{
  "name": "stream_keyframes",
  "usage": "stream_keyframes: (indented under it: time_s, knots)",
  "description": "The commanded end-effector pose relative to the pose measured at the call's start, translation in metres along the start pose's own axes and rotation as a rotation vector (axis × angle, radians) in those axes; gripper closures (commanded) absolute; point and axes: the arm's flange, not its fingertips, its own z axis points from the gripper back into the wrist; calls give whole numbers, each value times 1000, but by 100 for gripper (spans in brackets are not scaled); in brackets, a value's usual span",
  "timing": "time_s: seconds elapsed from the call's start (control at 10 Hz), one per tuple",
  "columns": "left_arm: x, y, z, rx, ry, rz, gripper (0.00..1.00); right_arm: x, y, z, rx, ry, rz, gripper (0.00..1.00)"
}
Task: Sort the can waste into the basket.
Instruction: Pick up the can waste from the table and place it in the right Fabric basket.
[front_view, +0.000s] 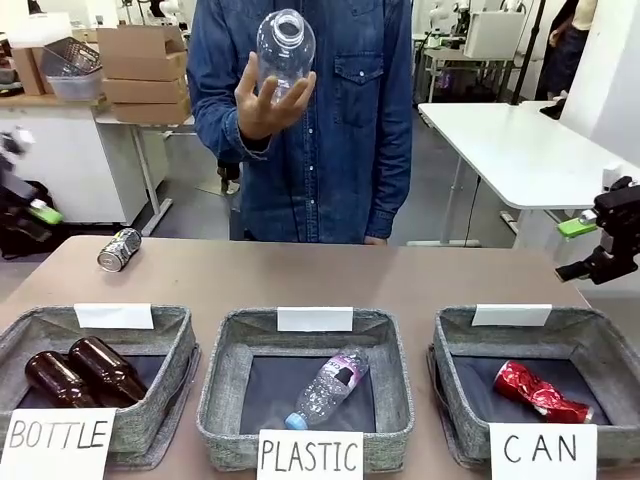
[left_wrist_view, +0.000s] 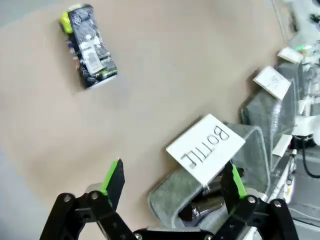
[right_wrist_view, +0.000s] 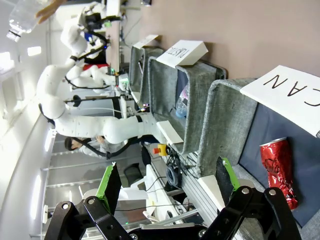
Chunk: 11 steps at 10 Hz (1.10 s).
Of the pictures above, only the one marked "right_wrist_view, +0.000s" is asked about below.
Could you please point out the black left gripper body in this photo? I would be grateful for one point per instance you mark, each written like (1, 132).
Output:
(93, 21)

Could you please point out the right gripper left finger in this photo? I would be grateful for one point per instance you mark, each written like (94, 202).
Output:
(100, 217)

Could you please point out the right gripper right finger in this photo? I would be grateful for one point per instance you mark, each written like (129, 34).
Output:
(247, 215)

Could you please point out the crushed red cola can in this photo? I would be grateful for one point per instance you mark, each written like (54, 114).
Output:
(278, 165)

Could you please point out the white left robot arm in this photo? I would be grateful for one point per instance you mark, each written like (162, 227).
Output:
(82, 127)

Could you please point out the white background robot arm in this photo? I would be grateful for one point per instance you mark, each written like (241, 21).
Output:
(95, 76)

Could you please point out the grey fabric bottle basket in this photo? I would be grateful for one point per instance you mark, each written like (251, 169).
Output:
(136, 72)

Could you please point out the grey fabric can basket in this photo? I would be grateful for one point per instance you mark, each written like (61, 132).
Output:
(225, 120)

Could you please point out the grey fabric plastic basket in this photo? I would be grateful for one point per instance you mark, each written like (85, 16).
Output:
(197, 100)

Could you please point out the white card reading CAN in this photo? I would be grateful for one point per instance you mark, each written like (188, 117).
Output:
(287, 95)

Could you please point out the person's bare hand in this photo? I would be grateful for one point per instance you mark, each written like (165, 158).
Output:
(48, 11)

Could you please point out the brown wooden panel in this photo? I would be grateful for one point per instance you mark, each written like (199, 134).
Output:
(113, 37)

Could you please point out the white flat board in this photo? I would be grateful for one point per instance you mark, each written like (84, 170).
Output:
(171, 132)
(211, 192)

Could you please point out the red fabric item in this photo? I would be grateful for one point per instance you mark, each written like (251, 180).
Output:
(96, 66)

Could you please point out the white card reading BOTTLE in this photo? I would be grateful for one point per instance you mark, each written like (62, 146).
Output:
(145, 41)

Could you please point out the seated background person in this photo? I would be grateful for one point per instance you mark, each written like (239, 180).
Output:
(85, 147)

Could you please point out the black tripod rod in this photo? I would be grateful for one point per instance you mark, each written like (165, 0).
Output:
(92, 99)

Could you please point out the yellow emergency stop button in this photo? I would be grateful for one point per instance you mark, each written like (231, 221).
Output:
(160, 149)

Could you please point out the white card reading PLASTIC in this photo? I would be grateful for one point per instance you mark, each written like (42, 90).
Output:
(183, 53)

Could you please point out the pink crumpled plastic packaging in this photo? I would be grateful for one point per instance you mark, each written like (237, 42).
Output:
(185, 92)

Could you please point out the blue label plastic bottle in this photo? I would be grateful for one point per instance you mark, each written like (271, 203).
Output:
(181, 107)

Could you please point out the aluminium frame rail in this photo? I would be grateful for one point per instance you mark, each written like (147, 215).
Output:
(197, 200)

